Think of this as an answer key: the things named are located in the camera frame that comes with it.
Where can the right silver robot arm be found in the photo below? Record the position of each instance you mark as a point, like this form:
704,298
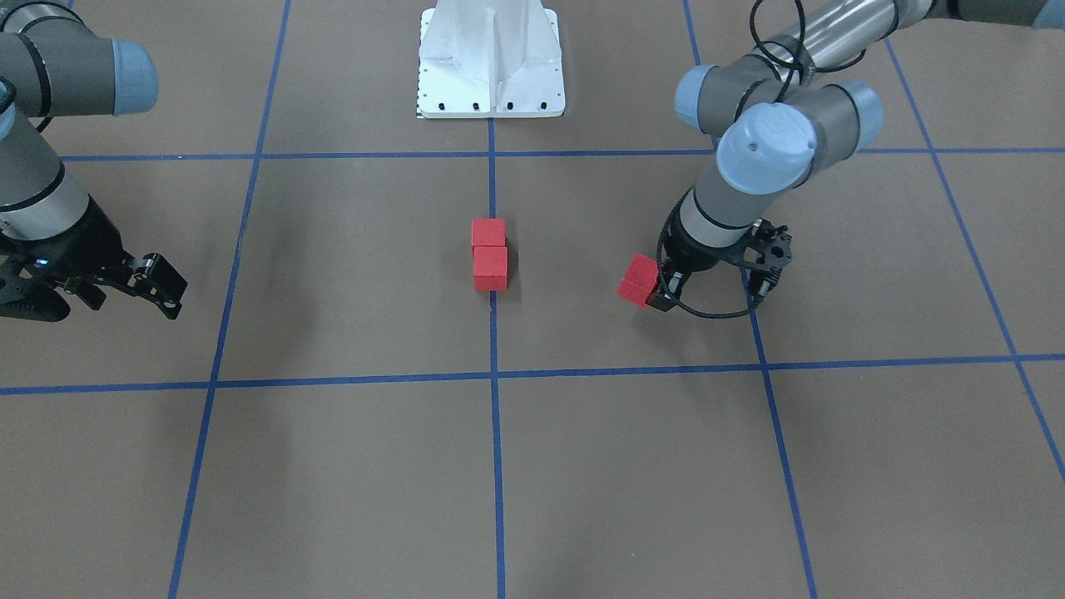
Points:
54,65

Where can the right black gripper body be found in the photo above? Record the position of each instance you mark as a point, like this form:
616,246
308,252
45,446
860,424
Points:
93,241

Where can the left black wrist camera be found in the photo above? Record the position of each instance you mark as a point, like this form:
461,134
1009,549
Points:
766,253

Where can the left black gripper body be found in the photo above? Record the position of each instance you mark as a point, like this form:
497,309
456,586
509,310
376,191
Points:
697,255

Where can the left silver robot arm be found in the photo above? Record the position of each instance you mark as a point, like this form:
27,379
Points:
776,130

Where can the white central pedestal column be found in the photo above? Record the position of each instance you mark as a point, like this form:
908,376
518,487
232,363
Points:
490,59

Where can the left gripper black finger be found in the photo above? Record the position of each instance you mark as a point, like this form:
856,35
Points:
666,293

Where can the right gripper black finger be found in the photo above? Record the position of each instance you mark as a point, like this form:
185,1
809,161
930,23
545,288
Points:
155,279

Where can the red block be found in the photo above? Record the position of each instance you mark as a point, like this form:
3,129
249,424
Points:
640,281
488,233
491,268

